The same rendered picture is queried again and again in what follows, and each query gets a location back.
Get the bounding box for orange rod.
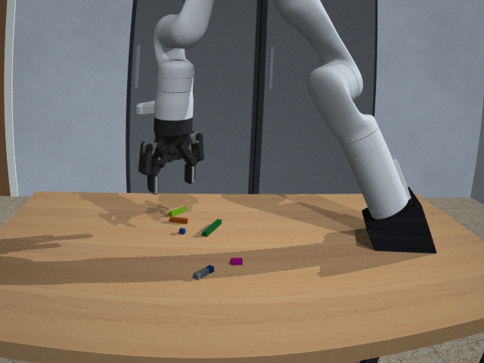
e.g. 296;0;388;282
169;216;188;224

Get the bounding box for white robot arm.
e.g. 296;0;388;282
136;0;411;219

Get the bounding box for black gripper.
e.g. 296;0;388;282
138;117;204;195

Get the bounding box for grey rod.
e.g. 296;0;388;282
194;268;209;280

